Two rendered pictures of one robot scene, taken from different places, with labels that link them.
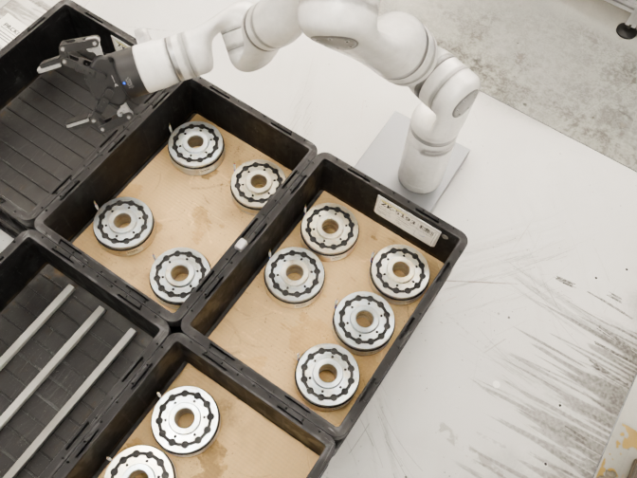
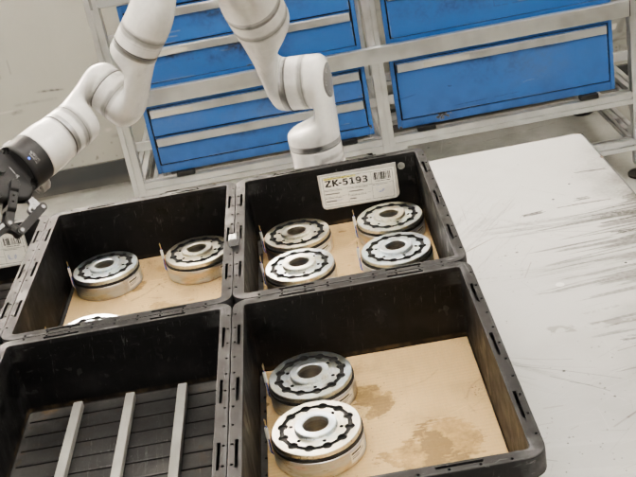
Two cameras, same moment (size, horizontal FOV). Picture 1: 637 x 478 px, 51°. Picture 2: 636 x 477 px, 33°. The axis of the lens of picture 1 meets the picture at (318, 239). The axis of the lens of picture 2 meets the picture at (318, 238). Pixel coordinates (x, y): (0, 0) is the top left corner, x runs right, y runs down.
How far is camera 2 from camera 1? 107 cm
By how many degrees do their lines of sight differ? 42
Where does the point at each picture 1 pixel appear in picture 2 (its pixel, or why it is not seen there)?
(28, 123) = not seen: outside the picture
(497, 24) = not seen: hidden behind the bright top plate
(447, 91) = (308, 67)
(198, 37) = (75, 97)
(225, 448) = (372, 384)
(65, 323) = (100, 429)
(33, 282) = (28, 431)
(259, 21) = (134, 18)
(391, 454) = (532, 368)
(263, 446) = (406, 362)
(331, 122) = not seen: hidden behind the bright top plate
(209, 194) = (153, 294)
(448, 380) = (519, 306)
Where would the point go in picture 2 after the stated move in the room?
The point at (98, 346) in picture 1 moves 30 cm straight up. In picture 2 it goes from (156, 418) to (93, 199)
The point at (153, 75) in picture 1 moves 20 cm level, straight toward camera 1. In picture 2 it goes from (52, 141) to (153, 153)
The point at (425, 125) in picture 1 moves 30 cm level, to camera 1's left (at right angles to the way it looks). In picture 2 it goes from (308, 131) to (148, 190)
